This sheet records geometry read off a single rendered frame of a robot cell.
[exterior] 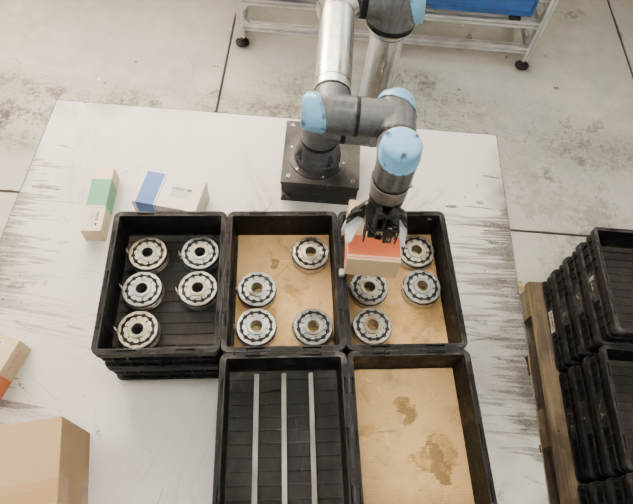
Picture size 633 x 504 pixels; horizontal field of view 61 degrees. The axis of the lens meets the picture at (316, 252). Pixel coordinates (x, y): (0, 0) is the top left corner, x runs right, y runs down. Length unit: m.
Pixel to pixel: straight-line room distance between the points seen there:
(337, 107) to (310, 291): 0.61
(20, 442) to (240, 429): 0.48
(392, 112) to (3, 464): 1.09
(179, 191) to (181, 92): 1.48
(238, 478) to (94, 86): 2.43
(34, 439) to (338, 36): 1.08
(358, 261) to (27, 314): 0.98
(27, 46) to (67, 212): 1.90
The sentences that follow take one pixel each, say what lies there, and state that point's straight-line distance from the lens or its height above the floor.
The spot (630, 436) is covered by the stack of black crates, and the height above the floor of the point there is 0.38.
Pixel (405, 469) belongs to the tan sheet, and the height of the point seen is 0.83.
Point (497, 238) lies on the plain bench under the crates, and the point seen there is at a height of 0.70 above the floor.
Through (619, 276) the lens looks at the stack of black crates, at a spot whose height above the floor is 0.49.
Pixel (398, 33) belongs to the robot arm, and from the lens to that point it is 1.36.
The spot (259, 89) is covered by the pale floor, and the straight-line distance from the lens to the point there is 3.11.
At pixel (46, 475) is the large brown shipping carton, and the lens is 1.36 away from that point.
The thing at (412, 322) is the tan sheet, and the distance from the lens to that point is 1.46.
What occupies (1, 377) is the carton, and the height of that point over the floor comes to 0.75.
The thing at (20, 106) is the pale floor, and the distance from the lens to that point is 3.30.
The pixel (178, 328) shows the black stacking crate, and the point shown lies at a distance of 1.44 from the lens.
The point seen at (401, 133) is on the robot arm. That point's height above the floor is 1.45.
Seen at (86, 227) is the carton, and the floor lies 0.76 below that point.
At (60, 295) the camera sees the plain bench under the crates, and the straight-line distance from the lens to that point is 1.72.
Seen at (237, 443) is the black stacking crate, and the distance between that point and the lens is 1.34.
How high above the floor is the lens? 2.15
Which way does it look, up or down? 61 degrees down
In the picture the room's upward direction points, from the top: 6 degrees clockwise
